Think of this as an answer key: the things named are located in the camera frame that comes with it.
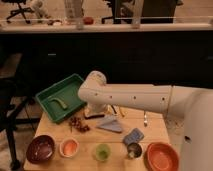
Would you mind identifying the green plastic cup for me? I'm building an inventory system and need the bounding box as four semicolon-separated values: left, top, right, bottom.
93;144;111;162

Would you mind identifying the grey blue folded cloth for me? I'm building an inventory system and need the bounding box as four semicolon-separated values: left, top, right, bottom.
97;115;123;133

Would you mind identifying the yellow banana toy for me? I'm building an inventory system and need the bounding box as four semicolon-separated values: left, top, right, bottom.
119;107;125;117

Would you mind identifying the small orange white bowl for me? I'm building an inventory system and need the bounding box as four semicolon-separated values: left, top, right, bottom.
59;138;79;158

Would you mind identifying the small metal cup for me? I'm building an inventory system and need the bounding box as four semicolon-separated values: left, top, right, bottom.
127;143;143;159

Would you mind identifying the green plastic tray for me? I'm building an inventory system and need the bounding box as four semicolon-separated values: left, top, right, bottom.
36;74;86;123

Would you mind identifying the dark purple bowl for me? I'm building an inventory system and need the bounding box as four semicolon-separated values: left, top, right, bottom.
26;135;55;164

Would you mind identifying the red object on ledge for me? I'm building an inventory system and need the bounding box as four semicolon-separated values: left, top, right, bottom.
83;17;94;25

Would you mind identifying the silver fork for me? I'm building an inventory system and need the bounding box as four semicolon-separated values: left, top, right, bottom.
144;111;148;127

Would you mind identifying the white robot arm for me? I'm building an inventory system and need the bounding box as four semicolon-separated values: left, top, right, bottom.
78;71;213;171

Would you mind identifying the black chair background left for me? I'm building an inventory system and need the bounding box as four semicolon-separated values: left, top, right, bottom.
1;0;34;24

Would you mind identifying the green curved vegetable toy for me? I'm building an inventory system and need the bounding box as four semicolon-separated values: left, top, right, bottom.
49;97;68;110

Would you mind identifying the blue sponge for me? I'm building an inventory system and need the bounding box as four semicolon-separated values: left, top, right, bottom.
123;128;144;145

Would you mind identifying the dark red grape bunch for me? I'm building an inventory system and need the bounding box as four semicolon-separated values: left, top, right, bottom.
69;117;90;133

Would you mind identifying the red orange bowl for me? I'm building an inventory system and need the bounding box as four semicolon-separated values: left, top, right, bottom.
146;142;179;171

